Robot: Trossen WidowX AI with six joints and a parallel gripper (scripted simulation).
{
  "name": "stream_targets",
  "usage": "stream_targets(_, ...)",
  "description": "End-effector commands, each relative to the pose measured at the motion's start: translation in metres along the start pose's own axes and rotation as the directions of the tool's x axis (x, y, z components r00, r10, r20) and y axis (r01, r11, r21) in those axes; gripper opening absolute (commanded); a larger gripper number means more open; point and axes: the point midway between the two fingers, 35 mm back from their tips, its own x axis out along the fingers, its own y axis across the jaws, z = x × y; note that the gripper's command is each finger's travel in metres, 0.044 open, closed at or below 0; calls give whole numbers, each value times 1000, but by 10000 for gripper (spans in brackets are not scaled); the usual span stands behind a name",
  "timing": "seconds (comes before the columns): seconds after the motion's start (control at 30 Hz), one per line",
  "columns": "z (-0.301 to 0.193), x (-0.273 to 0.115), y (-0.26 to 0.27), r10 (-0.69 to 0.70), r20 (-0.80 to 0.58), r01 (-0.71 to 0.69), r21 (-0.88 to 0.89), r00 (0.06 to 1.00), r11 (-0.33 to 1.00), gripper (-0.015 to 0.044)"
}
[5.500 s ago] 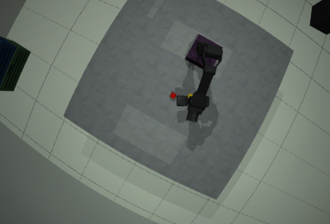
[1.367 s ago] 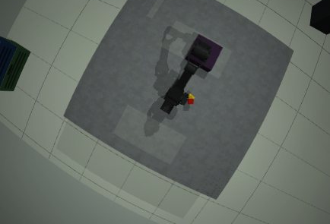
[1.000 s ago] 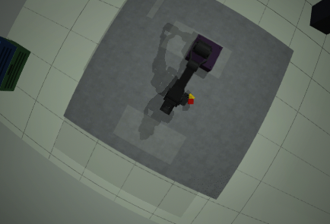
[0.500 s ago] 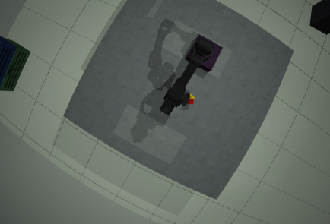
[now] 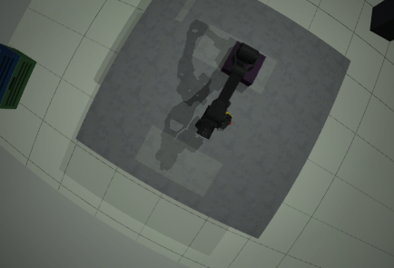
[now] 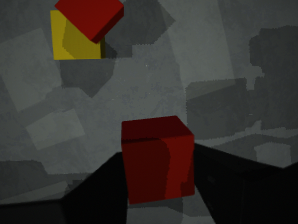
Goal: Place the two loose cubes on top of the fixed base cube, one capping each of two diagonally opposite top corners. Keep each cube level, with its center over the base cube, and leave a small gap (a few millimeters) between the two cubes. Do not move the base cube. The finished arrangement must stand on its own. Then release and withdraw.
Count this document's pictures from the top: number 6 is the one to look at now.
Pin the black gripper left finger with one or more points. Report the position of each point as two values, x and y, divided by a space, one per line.
102 198

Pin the yellow cube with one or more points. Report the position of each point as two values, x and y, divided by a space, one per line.
69 43

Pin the red cube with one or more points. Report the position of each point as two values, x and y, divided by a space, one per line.
94 18
158 159

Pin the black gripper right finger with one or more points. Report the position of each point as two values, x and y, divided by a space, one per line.
237 190

